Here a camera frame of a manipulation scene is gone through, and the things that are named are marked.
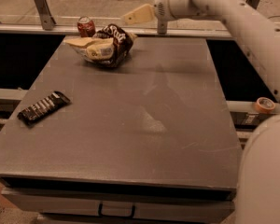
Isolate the left metal railing bracket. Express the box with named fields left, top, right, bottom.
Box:
left=34, top=0, right=56, bottom=31

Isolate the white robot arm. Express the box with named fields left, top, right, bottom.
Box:
left=122, top=0, right=280, bottom=224

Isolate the black snack bar wrapper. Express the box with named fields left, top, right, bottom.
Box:
left=17, top=91, right=71, bottom=126

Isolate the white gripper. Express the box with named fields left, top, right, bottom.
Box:
left=121, top=0, right=205, bottom=25

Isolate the black drawer handle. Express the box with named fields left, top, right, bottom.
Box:
left=97, top=202, right=136, bottom=218

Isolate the grey table drawer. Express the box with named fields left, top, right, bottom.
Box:
left=1, top=188, right=234, bottom=224

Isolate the orange tape roll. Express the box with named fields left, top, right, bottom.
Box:
left=255, top=97, right=275, bottom=113

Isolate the brown sea salt chip bag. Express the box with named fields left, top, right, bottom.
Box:
left=65, top=24, right=137, bottom=68

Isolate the red coke can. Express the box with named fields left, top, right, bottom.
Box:
left=77, top=16, right=95, bottom=37

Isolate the middle metal railing bracket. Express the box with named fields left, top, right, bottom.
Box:
left=157, top=20, right=168, bottom=35

